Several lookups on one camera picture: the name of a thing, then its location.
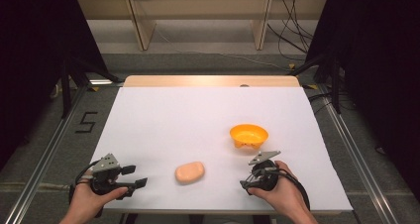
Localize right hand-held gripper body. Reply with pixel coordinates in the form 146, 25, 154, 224
248, 150, 282, 192

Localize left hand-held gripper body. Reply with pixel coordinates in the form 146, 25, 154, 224
90, 153, 137, 199

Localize person's right hand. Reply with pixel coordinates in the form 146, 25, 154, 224
247, 160, 310, 219

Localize person's left hand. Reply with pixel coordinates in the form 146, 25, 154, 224
61, 182, 130, 224

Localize orange plastic bowl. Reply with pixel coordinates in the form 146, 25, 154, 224
229, 123, 269, 150

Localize peach soap bar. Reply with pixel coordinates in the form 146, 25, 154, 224
174, 161, 206, 185

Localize white table sheet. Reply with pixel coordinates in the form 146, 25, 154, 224
89, 86, 355, 213

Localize black metal stand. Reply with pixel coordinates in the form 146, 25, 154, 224
289, 51, 344, 115
59, 56, 124, 120

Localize black curtain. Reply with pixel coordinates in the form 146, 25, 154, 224
304, 0, 420, 202
0, 0, 111, 172

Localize light wooden shelf unit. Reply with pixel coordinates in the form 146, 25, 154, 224
74, 0, 330, 53

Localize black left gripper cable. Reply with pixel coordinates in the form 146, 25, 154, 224
74, 160, 102, 186

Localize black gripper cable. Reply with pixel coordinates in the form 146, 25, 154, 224
263, 167, 312, 212
74, 160, 102, 186

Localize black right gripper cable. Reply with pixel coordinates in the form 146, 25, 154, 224
263, 167, 312, 212

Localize aluminium floor rail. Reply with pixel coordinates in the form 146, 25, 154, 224
3, 84, 87, 224
317, 84, 400, 224

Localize beige floor cable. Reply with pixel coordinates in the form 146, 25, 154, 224
5, 181, 72, 191

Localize black floor cables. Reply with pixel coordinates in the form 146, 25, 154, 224
266, 0, 315, 62

